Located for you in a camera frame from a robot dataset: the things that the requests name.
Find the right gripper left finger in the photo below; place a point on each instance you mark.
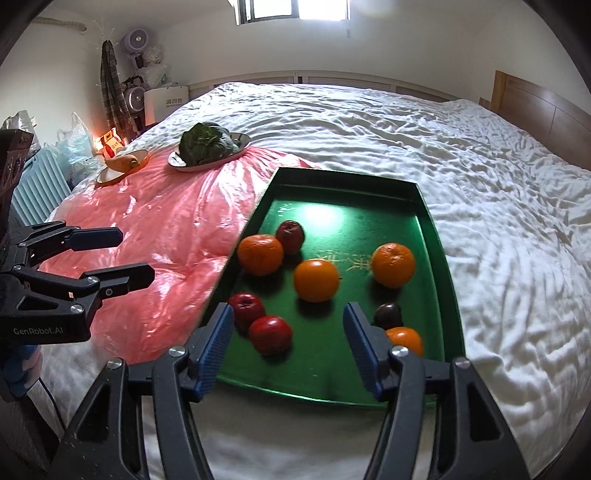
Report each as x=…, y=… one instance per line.
x=184, y=375

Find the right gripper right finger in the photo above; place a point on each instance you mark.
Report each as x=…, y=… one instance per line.
x=396, y=376

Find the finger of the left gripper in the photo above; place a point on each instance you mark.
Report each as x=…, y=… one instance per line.
x=38, y=243
x=115, y=281

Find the orange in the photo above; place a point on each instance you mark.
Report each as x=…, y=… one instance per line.
x=407, y=337
x=316, y=280

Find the dark purple plum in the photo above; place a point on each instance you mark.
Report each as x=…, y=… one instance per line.
x=388, y=316

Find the small red apple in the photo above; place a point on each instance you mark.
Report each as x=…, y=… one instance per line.
x=291, y=236
x=247, y=308

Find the orange mandarin tray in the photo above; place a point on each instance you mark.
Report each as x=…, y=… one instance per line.
x=393, y=265

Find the orange mandarin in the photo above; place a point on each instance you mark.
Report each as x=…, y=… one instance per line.
x=260, y=254

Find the blue white gloved hand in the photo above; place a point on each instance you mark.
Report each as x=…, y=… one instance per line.
x=20, y=371

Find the light blue suitcase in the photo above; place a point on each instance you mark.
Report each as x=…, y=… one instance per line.
x=41, y=189

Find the orange rimmed oval plate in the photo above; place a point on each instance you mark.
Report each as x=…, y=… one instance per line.
x=109, y=177

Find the blue translucent plastic bag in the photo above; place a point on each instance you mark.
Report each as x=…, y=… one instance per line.
x=75, y=152

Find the pink plastic sheet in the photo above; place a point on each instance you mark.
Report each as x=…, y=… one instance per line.
x=184, y=225

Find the red yellow snack package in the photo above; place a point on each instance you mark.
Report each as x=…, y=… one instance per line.
x=111, y=143

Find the grey printed plastic bag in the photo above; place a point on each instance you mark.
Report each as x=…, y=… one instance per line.
x=24, y=122

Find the white round plate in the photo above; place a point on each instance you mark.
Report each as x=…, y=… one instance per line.
x=177, y=163

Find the plaid scarf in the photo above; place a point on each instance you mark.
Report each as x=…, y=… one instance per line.
x=116, y=111

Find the green rectangular tray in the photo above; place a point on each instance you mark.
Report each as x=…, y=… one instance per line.
x=345, y=217

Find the lower small fan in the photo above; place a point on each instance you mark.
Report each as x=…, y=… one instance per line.
x=134, y=99

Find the small fan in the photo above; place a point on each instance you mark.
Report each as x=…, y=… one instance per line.
x=134, y=99
x=134, y=42

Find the white paper box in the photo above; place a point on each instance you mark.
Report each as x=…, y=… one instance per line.
x=161, y=102

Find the green leafy vegetable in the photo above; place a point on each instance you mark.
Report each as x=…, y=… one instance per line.
x=204, y=143

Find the white bed quilt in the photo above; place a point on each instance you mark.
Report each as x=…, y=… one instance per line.
x=514, y=220

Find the upper small fan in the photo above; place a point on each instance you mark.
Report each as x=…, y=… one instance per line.
x=134, y=42

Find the wooden headboard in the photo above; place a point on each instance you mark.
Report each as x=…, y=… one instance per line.
x=562, y=127

